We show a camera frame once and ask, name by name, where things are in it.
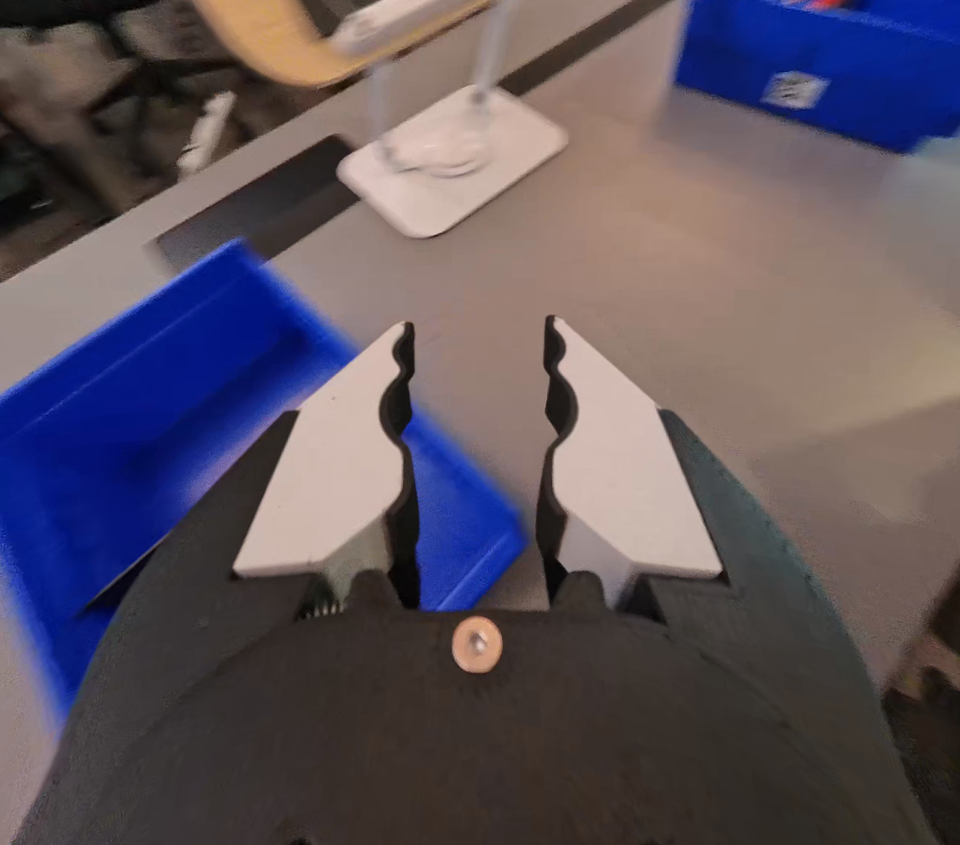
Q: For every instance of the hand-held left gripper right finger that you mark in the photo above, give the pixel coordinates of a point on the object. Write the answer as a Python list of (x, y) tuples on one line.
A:
[(630, 485)]

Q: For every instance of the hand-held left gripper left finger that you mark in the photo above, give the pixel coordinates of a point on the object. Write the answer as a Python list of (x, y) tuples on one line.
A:
[(330, 477)]

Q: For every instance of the blue bin with black divider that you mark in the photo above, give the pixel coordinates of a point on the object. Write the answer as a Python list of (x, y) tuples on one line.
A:
[(150, 395)]

